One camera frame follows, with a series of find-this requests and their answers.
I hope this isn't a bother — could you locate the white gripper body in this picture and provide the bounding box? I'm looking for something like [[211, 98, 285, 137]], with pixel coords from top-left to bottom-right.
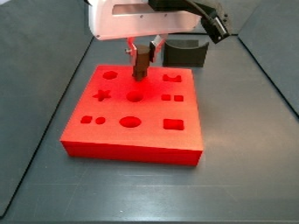
[[89, 0, 201, 40]]

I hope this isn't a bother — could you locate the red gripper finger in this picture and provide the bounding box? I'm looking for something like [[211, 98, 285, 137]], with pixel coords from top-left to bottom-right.
[[126, 37, 137, 65], [150, 34, 169, 62]]

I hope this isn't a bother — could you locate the dark three-prong peg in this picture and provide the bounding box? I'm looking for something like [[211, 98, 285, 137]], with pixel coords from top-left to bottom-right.
[[133, 45, 150, 81]]

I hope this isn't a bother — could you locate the black curved holder stand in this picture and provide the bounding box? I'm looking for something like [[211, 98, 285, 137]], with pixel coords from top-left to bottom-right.
[[163, 39, 210, 67]]

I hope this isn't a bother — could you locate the red shape-sorter block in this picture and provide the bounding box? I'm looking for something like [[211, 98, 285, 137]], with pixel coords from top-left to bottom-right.
[[61, 65, 203, 166]]

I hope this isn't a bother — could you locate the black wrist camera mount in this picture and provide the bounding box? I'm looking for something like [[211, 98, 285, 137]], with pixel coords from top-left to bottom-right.
[[149, 0, 230, 44]]

